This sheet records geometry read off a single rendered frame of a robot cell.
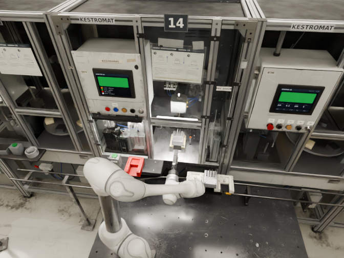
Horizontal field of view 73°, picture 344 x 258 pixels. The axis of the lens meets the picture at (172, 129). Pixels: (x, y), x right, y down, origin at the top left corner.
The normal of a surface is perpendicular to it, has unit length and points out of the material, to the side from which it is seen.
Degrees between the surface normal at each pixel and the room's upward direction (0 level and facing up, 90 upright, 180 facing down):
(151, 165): 0
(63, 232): 0
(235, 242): 0
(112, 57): 90
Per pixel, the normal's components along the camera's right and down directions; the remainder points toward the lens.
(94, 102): -0.13, 0.66
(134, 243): 0.08, -0.69
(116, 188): -0.22, -0.18
